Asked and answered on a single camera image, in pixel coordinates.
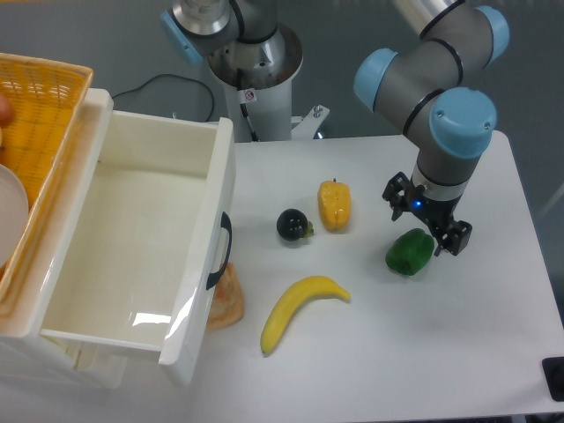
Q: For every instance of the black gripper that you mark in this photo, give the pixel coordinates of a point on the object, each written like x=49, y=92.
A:
x=451, y=235

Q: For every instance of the green bell pepper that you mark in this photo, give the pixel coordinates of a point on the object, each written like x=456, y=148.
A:
x=410, y=253

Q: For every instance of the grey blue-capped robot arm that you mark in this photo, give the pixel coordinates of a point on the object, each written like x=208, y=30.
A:
x=420, y=93

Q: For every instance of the yellow bell pepper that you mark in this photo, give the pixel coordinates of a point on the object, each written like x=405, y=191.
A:
x=334, y=205

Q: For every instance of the dark purple mangosteen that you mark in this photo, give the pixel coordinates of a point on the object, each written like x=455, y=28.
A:
x=293, y=225

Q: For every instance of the yellow banana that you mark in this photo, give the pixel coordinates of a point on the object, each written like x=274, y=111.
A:
x=297, y=296

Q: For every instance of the black corner device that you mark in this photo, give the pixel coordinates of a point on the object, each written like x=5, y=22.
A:
x=553, y=368

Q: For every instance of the orange bread slice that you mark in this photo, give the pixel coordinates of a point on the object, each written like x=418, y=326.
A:
x=227, y=306

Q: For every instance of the white open drawer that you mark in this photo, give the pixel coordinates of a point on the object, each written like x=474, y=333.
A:
x=152, y=240

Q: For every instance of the orange woven basket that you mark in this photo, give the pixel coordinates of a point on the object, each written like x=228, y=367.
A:
x=46, y=96

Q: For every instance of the white plate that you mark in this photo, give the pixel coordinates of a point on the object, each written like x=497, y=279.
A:
x=14, y=213

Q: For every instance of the white drawer cabinet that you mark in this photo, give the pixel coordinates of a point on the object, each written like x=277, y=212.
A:
x=25, y=352

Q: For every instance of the red fruit in basket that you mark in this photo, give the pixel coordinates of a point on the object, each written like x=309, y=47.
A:
x=6, y=111

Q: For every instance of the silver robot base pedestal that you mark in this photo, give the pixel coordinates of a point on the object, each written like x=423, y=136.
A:
x=258, y=85

